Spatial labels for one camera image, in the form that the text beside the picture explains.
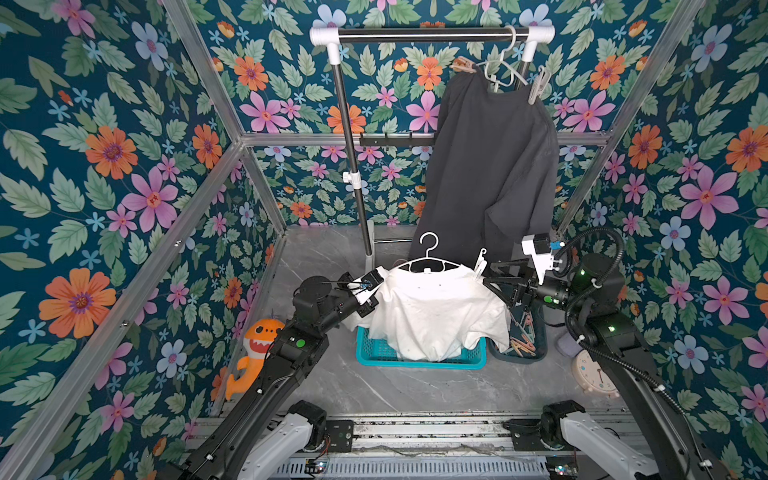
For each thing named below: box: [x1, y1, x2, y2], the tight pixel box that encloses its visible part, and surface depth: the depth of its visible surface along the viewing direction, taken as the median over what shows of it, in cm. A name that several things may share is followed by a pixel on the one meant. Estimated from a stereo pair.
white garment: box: [343, 265, 511, 359], surface depth 74 cm
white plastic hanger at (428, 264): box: [393, 231, 462, 273], surface depth 67 cm
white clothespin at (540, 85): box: [528, 65, 552, 105], surface depth 56 cm
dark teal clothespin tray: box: [488, 300, 548, 364], surface depth 90 cm
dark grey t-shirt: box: [409, 66, 559, 270], surface depth 68 cm
